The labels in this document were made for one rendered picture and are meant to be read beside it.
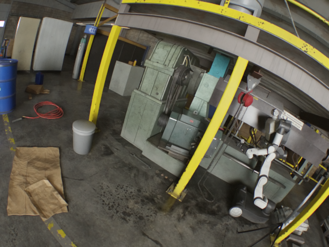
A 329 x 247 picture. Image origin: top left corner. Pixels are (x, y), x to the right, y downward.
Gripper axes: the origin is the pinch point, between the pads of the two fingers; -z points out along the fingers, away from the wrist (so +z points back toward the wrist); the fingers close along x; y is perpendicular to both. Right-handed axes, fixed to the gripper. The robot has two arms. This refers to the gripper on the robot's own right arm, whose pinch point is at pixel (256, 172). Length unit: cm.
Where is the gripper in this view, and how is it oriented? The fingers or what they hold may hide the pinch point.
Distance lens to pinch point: 234.7
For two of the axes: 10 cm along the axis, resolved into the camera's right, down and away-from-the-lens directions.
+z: 1.7, -9.6, -2.1
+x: -9.3, -2.3, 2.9
